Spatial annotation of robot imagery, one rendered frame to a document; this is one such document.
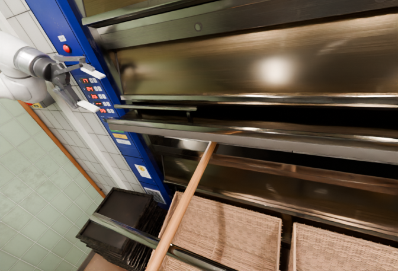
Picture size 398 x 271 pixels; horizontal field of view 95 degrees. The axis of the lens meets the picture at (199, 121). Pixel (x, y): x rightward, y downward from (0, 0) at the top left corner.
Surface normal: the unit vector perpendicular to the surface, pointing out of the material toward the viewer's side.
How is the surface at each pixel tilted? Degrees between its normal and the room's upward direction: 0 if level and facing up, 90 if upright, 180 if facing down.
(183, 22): 90
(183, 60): 70
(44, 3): 90
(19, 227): 90
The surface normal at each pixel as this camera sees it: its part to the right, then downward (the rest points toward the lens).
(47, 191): 0.91, 0.06
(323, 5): -0.37, 0.59
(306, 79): -0.42, 0.29
